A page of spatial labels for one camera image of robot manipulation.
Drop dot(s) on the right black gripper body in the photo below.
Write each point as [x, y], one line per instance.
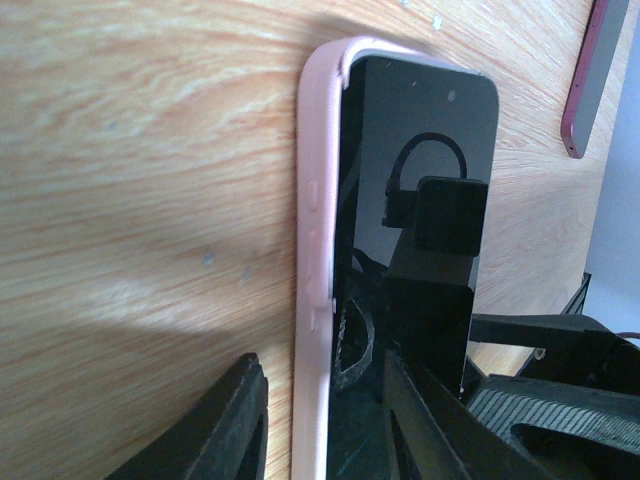
[573, 407]

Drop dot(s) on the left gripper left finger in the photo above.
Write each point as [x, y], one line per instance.
[224, 435]

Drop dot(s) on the black smartphone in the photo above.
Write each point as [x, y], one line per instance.
[416, 151]

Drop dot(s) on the dark red smartphone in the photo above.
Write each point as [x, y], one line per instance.
[594, 61]

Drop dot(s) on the pink phone case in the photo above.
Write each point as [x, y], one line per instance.
[323, 79]

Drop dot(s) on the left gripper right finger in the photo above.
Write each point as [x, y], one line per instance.
[431, 435]

